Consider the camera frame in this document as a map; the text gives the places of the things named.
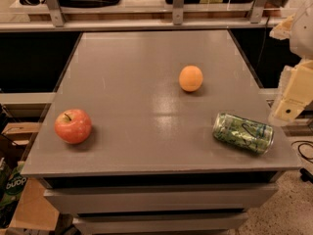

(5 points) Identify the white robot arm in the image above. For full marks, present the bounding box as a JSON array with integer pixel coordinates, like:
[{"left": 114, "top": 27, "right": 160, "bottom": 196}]
[{"left": 268, "top": 0, "right": 313, "bottom": 126}]

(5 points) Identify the green soda can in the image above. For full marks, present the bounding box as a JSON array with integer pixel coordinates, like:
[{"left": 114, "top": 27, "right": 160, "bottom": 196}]
[{"left": 212, "top": 113, "right": 274, "bottom": 155}]

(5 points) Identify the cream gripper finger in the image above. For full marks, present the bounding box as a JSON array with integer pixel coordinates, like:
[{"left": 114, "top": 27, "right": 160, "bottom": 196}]
[
  {"left": 269, "top": 15, "right": 294, "bottom": 40},
  {"left": 268, "top": 60, "right": 313, "bottom": 126}
]

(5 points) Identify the metal shelf rail frame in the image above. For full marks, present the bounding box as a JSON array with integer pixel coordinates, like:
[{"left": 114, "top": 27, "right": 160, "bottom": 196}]
[{"left": 0, "top": 0, "right": 294, "bottom": 32}]

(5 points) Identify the red apple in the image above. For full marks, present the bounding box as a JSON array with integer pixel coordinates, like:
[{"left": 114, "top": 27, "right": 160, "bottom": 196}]
[{"left": 54, "top": 109, "right": 92, "bottom": 144}]

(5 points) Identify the brown cardboard box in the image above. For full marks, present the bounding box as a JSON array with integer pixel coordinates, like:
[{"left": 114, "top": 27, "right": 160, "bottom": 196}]
[{"left": 2, "top": 122, "right": 60, "bottom": 235}]

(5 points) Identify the grey drawer cabinet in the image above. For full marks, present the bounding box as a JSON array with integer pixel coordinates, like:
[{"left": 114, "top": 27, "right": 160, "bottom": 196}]
[{"left": 22, "top": 30, "right": 300, "bottom": 235}]

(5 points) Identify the black cable on floor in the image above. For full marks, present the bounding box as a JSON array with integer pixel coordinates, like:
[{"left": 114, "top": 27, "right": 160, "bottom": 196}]
[{"left": 291, "top": 139, "right": 313, "bottom": 165}]

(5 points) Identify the green printed bag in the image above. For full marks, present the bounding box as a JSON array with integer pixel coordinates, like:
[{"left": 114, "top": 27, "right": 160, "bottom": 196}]
[{"left": 0, "top": 162, "right": 27, "bottom": 208}]

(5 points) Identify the orange fruit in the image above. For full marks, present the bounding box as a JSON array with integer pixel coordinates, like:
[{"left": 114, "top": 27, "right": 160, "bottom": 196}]
[{"left": 179, "top": 66, "right": 203, "bottom": 92}]

